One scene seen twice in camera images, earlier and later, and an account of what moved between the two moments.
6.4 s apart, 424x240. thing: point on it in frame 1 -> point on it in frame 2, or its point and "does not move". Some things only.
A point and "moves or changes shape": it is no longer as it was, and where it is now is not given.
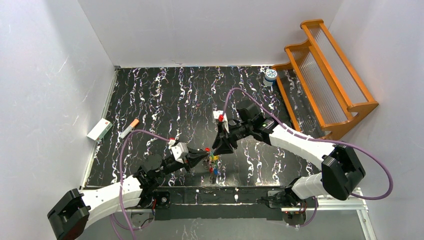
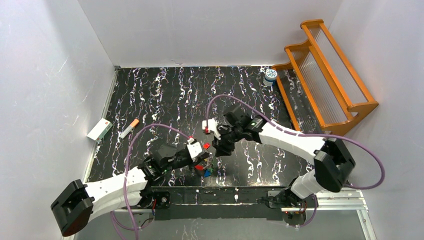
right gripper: (228, 135) does not move
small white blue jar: (270, 76) does not move
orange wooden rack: (321, 88) does not move
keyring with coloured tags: (213, 165) moves or changes shape
